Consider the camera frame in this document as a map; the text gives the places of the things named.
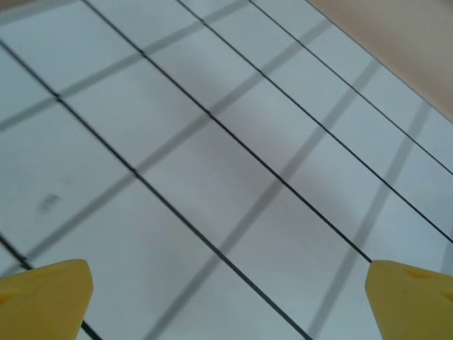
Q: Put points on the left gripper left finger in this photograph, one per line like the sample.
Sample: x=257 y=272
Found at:
x=42 y=301

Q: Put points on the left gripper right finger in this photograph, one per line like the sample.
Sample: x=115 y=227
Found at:
x=414 y=304

